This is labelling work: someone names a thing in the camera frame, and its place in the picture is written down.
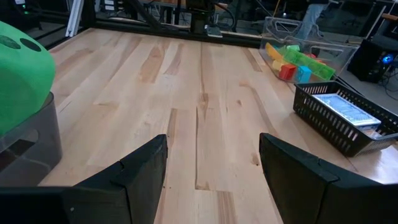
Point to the grey translucent plastic bin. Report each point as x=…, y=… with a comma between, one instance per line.
x=31, y=155

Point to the small green toy block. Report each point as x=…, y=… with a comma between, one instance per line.
x=293, y=48

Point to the long green toy block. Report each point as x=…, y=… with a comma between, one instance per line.
x=311, y=64

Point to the black slotted plastic basket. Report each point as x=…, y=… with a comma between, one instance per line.
x=326, y=130

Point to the blue card box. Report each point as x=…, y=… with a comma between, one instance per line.
x=345, y=109

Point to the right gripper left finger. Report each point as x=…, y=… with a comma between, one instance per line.
x=124, y=193

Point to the small teal toy block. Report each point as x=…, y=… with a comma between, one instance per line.
x=303, y=74

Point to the clear plastic bin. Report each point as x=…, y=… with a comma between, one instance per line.
x=342, y=53

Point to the black aluminium table frame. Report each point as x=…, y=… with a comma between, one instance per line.
x=236, y=39

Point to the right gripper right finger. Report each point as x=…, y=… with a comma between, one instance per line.
x=311, y=193

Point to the person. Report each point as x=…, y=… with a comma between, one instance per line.
x=314, y=15

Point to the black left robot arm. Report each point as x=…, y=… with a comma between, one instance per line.
x=200, y=15

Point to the white aluminium profile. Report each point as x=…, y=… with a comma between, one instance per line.
x=74, y=15

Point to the yellow-orange toy block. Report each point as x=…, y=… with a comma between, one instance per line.
x=273, y=51

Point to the pink two-stud toy block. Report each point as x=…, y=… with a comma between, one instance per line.
x=310, y=55

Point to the green foam die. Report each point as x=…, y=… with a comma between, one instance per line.
x=21, y=77

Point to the black computer with blue light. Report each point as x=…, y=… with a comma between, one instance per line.
x=370, y=62

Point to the small yellow toy block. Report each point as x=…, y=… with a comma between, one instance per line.
x=277, y=64

